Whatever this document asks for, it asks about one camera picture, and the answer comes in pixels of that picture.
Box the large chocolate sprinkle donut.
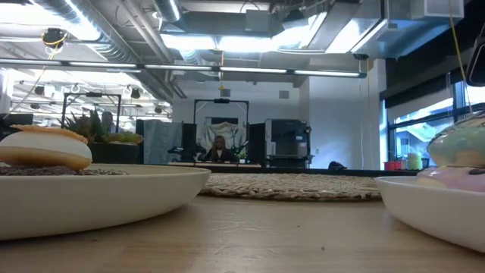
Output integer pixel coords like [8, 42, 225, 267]
[0, 165, 130, 177]

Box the white orange iced donut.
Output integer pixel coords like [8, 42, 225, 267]
[0, 124, 93, 171]

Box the green iced donut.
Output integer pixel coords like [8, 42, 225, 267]
[427, 113, 485, 169]

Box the draped light cloth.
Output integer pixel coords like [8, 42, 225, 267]
[199, 121, 247, 152]

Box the person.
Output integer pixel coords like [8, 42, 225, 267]
[101, 111, 114, 133]
[204, 134, 236, 163]

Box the grey machine cabinet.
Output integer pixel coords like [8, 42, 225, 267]
[264, 118, 314, 168]

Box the round woven straw mat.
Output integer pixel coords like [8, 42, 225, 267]
[199, 173, 383, 202]

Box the grey partition panel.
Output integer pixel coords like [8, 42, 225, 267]
[142, 119, 183, 165]

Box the long linear ceiling lamp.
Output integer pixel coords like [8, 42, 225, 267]
[0, 58, 368, 80]

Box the yellow-green plant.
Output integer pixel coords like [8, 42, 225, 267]
[101, 130, 145, 146]

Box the black plant pot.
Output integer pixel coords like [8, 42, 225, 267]
[87, 142, 141, 165]

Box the green succulent plant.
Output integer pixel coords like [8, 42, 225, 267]
[60, 108, 111, 144]

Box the white round plate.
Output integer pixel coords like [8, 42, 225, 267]
[374, 175, 485, 254]
[0, 162, 212, 242]

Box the yellow-green cylinder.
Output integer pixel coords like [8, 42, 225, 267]
[407, 152, 423, 171]

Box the pink iced donut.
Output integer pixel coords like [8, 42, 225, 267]
[415, 165, 485, 193]

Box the black monitor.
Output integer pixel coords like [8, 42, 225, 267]
[0, 112, 34, 132]

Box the black stand frame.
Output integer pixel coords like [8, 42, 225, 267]
[192, 98, 250, 132]
[59, 92, 123, 156]

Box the ceiling cable reel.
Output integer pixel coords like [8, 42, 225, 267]
[41, 27, 69, 49]

